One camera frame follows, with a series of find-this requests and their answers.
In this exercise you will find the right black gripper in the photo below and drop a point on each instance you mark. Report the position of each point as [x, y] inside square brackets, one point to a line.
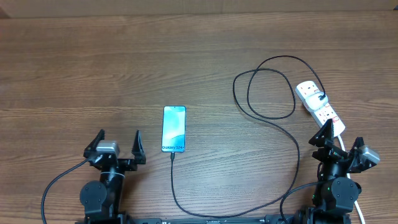
[328, 151]

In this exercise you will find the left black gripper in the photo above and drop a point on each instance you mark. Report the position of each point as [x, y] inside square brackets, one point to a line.
[137, 149]

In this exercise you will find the Samsung Galaxy smartphone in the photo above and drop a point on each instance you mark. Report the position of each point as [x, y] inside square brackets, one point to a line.
[174, 129]

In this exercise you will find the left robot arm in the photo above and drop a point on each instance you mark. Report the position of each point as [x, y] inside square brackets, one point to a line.
[102, 198]

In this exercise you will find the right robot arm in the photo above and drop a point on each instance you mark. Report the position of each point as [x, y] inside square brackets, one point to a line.
[335, 194]

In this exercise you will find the white USB charger plug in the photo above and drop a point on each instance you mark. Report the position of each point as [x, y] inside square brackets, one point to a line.
[315, 101]

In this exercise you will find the white power strip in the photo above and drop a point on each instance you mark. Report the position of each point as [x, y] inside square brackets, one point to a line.
[308, 88]

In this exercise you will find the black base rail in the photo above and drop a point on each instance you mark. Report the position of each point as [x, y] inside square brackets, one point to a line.
[268, 219]

